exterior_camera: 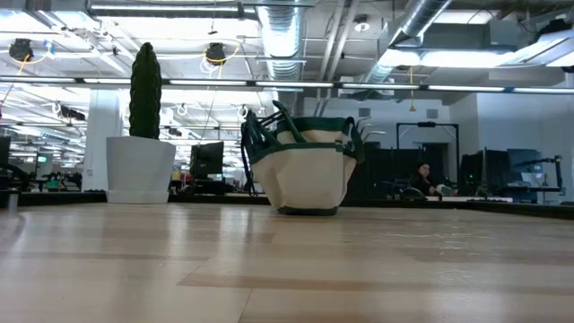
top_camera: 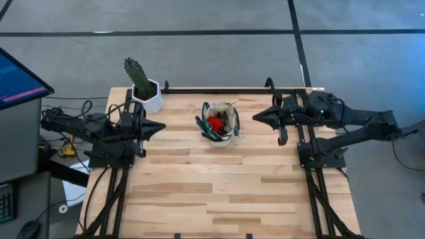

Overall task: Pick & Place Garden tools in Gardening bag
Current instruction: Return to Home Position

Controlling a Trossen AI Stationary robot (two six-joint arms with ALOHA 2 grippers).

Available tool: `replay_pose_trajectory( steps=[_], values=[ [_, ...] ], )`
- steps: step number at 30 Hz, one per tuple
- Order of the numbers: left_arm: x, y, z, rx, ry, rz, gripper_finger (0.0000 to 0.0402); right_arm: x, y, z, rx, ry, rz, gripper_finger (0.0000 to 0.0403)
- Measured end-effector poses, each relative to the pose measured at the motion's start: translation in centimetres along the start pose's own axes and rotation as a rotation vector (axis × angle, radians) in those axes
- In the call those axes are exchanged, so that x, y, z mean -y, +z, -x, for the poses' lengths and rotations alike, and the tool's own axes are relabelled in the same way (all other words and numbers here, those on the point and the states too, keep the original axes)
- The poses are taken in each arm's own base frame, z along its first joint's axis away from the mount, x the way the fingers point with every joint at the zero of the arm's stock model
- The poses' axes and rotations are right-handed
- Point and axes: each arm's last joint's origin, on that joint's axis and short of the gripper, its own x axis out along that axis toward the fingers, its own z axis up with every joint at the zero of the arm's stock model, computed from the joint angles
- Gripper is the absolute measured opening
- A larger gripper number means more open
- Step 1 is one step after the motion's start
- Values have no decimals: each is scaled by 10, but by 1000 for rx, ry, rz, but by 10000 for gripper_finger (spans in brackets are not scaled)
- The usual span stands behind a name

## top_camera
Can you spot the black computer mouse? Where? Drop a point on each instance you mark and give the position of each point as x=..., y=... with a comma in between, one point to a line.
x=29, y=229

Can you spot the yellow device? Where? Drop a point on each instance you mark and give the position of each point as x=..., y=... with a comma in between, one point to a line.
x=69, y=151

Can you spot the black aluminium table frame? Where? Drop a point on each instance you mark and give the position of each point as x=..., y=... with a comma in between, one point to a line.
x=216, y=91

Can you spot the white plant pot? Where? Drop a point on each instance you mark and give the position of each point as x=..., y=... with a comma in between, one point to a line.
x=151, y=104

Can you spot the green cactus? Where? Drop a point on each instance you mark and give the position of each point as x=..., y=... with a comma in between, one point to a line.
x=137, y=76

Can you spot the red black garden glove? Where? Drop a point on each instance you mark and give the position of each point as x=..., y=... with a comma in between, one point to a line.
x=215, y=123

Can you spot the black cart leg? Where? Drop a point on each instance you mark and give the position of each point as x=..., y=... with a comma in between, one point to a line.
x=66, y=172

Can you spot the white tape roll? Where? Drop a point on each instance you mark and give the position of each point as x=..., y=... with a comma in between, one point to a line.
x=63, y=208

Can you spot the white paper sheet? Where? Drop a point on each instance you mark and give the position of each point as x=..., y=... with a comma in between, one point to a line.
x=74, y=192

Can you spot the grey desk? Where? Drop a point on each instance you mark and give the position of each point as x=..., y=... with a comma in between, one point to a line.
x=20, y=142

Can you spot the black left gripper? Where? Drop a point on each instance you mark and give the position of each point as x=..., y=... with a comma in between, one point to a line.
x=133, y=124

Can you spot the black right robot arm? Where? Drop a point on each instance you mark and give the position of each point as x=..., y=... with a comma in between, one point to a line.
x=352, y=126

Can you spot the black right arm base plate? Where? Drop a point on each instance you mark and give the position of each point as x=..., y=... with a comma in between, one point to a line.
x=332, y=162

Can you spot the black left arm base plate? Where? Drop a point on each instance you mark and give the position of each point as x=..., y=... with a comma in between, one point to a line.
x=99, y=162

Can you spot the beige green gardening bag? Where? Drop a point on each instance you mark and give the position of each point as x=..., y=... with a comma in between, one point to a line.
x=229, y=111

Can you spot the black keyboard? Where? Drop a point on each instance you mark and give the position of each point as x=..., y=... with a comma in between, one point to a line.
x=6, y=206

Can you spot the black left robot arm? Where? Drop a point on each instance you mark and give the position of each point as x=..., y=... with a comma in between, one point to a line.
x=86, y=129

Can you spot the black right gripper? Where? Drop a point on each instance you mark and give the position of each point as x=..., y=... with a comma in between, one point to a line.
x=290, y=114

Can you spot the computer monitor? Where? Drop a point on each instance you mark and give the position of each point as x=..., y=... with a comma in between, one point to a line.
x=20, y=79

